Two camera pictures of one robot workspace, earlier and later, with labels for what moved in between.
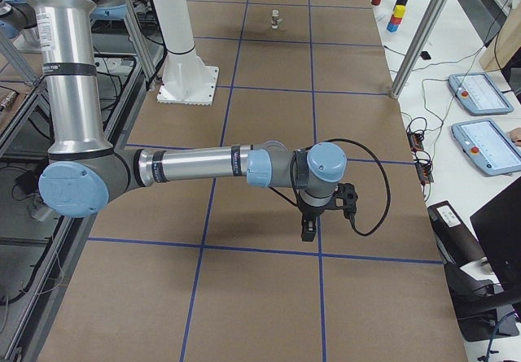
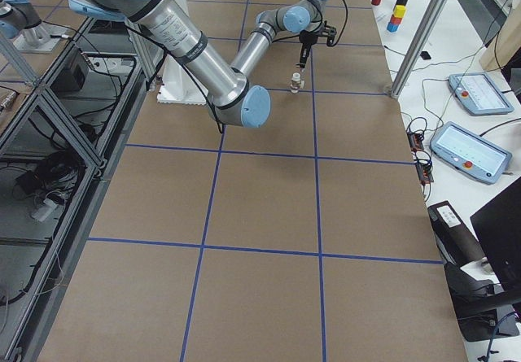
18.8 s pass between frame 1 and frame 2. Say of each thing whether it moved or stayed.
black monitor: stayed
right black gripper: moved
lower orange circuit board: stayed
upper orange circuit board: stayed
